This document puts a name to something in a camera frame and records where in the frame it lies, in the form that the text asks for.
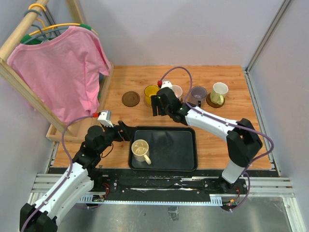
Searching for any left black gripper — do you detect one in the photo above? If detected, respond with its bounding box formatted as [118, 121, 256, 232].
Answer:
[98, 120, 137, 154]

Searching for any yellow glass mug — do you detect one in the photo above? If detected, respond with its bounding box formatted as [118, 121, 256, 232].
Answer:
[144, 85, 159, 104]

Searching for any cream yellow mug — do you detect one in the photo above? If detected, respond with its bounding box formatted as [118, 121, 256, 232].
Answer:
[131, 139, 152, 165]

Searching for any pink mug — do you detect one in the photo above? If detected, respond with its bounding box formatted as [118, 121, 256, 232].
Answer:
[172, 85, 183, 102]

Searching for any brown wooden coaster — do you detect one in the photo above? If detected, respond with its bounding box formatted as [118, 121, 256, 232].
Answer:
[122, 91, 140, 107]
[206, 93, 225, 108]

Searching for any purple mug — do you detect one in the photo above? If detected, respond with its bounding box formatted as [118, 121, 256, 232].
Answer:
[187, 86, 207, 107]

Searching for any pale green octagonal mug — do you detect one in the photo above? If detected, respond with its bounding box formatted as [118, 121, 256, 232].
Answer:
[210, 82, 229, 105]

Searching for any woven rattan coaster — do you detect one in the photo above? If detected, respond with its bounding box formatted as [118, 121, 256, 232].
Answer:
[143, 97, 152, 107]

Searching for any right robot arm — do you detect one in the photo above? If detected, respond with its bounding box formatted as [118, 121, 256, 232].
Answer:
[151, 87, 263, 193]

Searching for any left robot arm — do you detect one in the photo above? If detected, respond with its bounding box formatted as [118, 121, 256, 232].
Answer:
[19, 120, 134, 232]

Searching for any black plastic tray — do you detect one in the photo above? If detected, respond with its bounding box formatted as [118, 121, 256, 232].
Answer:
[128, 126, 197, 172]

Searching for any pink t-shirt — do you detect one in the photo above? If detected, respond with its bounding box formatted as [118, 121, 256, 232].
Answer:
[7, 26, 111, 124]

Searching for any grey clothes hanger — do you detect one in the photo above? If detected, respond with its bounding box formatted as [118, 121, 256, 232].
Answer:
[20, 6, 67, 44]

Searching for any green clothes hanger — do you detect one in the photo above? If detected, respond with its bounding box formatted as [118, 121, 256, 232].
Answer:
[20, 24, 97, 44]

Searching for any yellow clothes hanger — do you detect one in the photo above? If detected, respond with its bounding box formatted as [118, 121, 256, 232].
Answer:
[24, 0, 98, 36]

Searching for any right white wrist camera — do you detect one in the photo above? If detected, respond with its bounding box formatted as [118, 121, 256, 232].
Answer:
[161, 80, 173, 89]

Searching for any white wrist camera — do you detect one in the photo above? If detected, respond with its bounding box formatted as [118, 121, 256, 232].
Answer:
[161, 80, 173, 89]
[98, 110, 114, 128]

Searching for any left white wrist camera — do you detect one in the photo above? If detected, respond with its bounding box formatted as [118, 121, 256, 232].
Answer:
[98, 110, 114, 128]

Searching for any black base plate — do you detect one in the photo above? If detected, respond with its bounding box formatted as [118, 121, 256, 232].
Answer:
[90, 169, 248, 199]

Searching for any aluminium frame rail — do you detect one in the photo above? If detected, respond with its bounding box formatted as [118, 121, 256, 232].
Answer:
[31, 174, 294, 195]

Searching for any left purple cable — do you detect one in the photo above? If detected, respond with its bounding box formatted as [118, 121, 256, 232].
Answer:
[21, 112, 99, 232]

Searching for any white slotted cable duct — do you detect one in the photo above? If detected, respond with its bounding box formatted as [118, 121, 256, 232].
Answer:
[77, 192, 223, 206]

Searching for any aluminium corner post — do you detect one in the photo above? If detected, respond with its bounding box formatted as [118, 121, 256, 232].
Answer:
[245, 0, 294, 72]

